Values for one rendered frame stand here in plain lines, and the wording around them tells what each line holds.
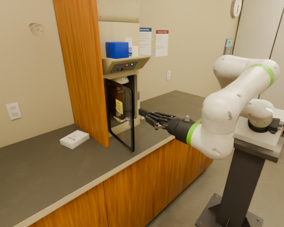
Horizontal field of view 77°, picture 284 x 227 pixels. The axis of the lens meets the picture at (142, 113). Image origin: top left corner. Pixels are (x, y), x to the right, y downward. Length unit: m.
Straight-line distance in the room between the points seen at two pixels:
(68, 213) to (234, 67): 1.10
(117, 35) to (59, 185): 0.92
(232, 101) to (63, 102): 1.30
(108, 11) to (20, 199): 1.07
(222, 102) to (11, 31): 1.27
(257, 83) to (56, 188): 1.00
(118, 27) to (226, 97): 0.86
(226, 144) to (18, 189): 0.98
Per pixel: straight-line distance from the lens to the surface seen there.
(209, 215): 2.12
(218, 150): 0.61
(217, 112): 0.54
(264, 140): 1.46
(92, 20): 1.04
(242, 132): 1.48
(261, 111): 1.27
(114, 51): 1.09
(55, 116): 1.59
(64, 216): 1.12
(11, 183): 1.19
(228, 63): 0.97
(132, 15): 1.31
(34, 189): 1.10
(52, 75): 1.51
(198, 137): 0.64
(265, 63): 0.91
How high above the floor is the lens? 1.65
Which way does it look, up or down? 24 degrees down
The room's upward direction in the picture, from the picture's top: straight up
